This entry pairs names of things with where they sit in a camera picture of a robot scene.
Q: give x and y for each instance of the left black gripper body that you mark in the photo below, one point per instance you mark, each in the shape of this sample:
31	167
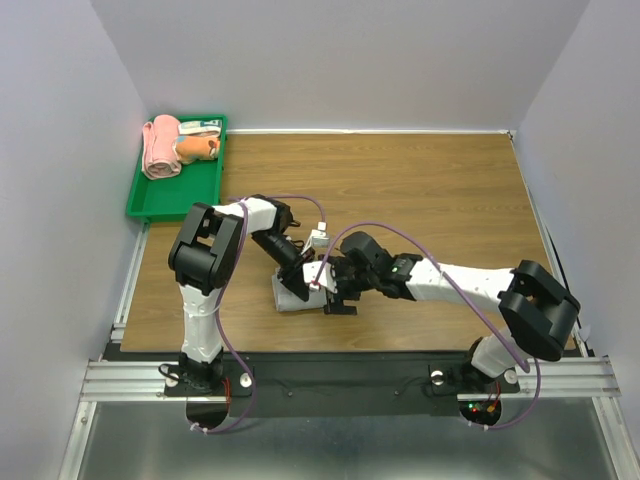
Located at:
281	250

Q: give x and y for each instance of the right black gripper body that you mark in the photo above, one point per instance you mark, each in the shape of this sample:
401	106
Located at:
350	284

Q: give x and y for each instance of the yellow green towel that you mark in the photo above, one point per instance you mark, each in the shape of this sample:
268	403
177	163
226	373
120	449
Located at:
286	301

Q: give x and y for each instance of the orange polka dot towel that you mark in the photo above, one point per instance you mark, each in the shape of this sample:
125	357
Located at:
191	148

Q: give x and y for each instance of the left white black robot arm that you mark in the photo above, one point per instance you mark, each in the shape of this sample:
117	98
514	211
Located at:
204	257

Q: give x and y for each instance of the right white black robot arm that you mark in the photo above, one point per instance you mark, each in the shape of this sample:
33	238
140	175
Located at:
539	313

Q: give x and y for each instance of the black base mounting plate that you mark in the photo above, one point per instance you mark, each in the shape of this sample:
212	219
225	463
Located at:
331	384

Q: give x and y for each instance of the green plastic tray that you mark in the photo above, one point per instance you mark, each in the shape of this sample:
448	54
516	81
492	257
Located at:
169	200

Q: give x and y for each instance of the rolled white blue towel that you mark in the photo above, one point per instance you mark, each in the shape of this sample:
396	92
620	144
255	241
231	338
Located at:
210	127

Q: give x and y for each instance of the rolled pink towel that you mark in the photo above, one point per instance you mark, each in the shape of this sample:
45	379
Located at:
159	161

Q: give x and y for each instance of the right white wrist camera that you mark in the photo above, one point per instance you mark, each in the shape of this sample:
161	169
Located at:
319	276

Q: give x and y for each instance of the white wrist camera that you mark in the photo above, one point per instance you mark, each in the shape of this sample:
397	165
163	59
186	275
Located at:
319	276
318	239

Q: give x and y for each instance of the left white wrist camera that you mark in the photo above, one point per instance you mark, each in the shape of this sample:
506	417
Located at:
318	239

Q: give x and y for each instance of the aluminium frame rail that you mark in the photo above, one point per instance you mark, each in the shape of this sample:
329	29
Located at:
118	381

